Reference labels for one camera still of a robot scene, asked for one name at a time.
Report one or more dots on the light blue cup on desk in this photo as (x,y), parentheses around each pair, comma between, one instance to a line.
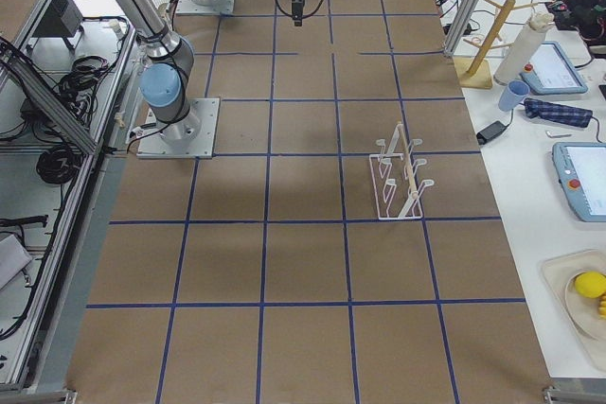
(513,94)

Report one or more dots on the beige water bottle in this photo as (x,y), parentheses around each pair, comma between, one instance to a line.
(525,45)

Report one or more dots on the blue teach pendant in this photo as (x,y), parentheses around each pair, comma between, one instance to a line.
(580,167)
(550,72)

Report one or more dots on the blue teach pendant far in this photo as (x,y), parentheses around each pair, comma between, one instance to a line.
(550,72)

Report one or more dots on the black power adapter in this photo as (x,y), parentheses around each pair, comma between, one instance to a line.
(491,132)

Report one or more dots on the blue teach pendant near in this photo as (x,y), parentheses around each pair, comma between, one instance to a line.
(580,167)

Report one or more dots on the wooden mug tree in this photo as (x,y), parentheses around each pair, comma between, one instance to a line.
(475,73)

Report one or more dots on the blue plaid cloth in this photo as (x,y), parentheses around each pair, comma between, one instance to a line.
(557,113)

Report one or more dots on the yellow lemon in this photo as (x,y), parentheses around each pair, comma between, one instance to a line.
(590,284)

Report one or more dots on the white wire cup rack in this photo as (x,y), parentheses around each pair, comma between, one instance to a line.
(393,170)

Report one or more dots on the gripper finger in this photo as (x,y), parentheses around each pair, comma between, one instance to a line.
(297,12)

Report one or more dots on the beige tray with plate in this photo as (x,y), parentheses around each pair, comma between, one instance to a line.
(582,312)

